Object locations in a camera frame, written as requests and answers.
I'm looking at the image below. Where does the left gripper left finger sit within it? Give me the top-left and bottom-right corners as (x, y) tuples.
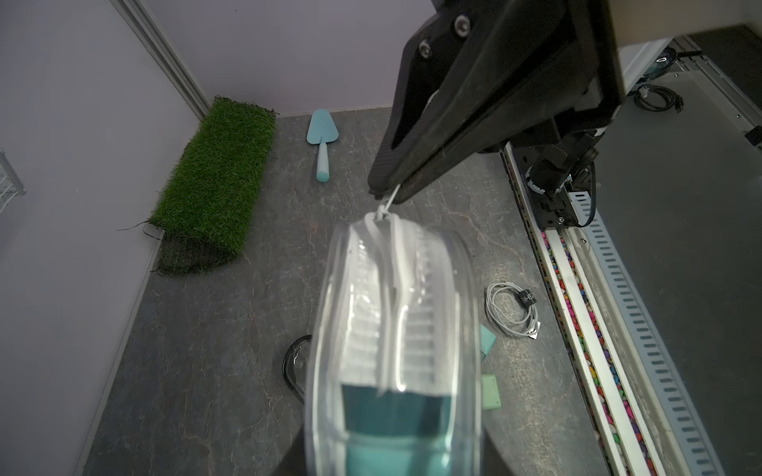
(271, 428), (310, 476)

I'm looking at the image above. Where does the white coiled cable bottom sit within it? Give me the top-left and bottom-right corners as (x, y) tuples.
(484, 282), (542, 340)

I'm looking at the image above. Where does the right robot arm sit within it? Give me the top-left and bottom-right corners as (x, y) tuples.
(368, 1), (625, 202)

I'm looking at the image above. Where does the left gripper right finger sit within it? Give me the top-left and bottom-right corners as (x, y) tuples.
(481, 430), (515, 476)

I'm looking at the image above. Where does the white wire shelf basket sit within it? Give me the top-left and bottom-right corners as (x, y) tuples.
(0, 150), (27, 212)

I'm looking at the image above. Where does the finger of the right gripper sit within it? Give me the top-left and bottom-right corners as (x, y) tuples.
(368, 1), (613, 203)

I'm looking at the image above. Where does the green artificial grass mat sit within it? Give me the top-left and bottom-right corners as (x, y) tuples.
(148, 96), (276, 276)

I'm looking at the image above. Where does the green charger cube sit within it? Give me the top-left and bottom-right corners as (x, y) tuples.
(481, 374), (502, 411)

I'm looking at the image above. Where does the teal garden trowel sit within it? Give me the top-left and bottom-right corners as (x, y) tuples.
(307, 109), (339, 184)

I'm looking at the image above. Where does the teal charger cube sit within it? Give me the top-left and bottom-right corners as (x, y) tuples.
(343, 385), (452, 475)
(479, 324), (497, 361)

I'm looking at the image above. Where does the clear round pouch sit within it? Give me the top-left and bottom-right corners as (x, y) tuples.
(304, 209), (482, 475)

